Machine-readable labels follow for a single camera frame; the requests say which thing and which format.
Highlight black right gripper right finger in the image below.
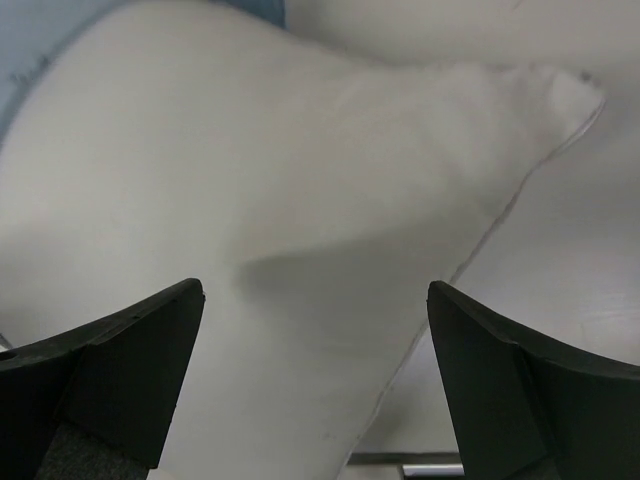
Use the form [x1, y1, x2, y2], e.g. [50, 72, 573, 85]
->
[427, 281, 639, 479]

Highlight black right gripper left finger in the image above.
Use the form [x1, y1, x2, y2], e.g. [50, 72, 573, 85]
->
[1, 278, 205, 479]

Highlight white pillow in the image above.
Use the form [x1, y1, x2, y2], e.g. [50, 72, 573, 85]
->
[1, 1, 604, 479]

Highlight light blue pillowcase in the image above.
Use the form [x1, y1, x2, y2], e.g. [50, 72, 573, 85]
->
[1, 1, 290, 153]

